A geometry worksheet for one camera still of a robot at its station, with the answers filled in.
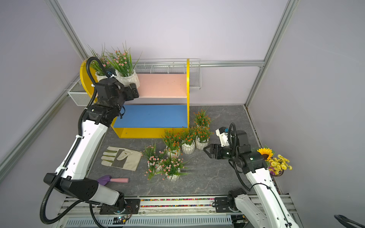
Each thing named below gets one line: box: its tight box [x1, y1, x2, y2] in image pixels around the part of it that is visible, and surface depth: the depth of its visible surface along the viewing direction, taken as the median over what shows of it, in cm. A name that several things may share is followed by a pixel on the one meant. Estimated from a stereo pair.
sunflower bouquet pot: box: [256, 144, 293, 177], surface depth 66 cm
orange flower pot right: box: [194, 125, 215, 151], surface depth 91 cm
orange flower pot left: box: [161, 127, 182, 158], surface depth 85 cm
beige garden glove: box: [100, 146, 143, 172], surface depth 93 cm
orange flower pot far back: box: [190, 107, 214, 134], surface depth 94 cm
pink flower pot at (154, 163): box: [142, 142, 164, 181], surface depth 79 cm
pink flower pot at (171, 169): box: [156, 156, 189, 182], surface depth 74 cm
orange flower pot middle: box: [181, 134, 196, 155], surface depth 91 cm
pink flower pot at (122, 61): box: [106, 40, 143, 88], surface depth 67 cm
